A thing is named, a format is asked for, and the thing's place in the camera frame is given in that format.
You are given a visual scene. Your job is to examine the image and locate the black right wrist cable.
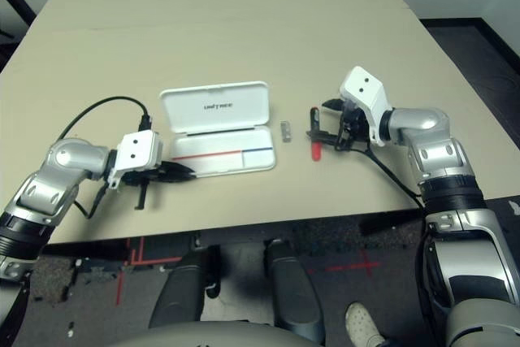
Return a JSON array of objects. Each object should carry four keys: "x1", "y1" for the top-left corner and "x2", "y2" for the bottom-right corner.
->
[{"x1": 335, "y1": 145, "x2": 426, "y2": 208}]

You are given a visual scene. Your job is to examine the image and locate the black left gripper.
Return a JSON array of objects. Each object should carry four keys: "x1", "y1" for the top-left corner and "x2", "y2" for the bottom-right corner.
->
[{"x1": 120, "y1": 162, "x2": 199, "y2": 210}]

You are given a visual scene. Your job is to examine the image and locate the grey robot torso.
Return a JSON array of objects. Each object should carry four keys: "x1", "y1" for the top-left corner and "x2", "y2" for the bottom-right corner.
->
[{"x1": 97, "y1": 320, "x2": 310, "y2": 347}]

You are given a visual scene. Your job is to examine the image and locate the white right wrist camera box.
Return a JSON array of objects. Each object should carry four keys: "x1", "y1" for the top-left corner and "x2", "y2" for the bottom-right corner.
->
[{"x1": 339, "y1": 66, "x2": 394, "y2": 148}]

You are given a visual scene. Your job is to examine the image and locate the dark grey robot leg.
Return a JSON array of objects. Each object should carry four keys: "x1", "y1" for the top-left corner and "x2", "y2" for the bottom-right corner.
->
[
  {"x1": 264, "y1": 239, "x2": 327, "y2": 346},
  {"x1": 149, "y1": 243, "x2": 223, "y2": 327}
]

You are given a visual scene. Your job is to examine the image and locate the dark grey robot right leg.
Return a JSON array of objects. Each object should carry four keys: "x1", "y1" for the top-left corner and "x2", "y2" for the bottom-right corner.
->
[{"x1": 264, "y1": 239, "x2": 327, "y2": 346}]

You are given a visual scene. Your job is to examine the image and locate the white perforated clog shoe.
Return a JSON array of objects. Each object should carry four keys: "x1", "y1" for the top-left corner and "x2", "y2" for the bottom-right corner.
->
[{"x1": 344, "y1": 301, "x2": 387, "y2": 347}]

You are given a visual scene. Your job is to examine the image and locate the red and black marker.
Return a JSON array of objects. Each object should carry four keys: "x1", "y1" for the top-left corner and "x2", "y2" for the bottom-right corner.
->
[{"x1": 309, "y1": 106, "x2": 324, "y2": 161}]

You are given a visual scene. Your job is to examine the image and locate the short black left gripper cable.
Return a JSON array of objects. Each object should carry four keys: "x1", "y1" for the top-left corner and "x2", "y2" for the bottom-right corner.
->
[{"x1": 75, "y1": 184, "x2": 107, "y2": 218}]

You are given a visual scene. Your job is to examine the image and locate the white plastic pencil case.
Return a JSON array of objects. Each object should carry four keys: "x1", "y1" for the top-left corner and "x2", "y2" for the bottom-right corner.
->
[{"x1": 158, "y1": 80, "x2": 277, "y2": 180}]

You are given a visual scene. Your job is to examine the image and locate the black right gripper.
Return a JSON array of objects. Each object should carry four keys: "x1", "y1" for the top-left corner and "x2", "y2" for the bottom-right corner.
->
[{"x1": 305, "y1": 98, "x2": 373, "y2": 151}]

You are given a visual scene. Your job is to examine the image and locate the grey metal floor bracket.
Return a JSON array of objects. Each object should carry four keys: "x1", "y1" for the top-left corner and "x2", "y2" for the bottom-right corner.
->
[{"x1": 75, "y1": 257, "x2": 123, "y2": 283}]

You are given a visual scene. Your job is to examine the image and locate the dark grey robot left leg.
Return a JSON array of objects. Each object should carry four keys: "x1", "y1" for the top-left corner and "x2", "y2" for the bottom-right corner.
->
[{"x1": 149, "y1": 243, "x2": 223, "y2": 327}]

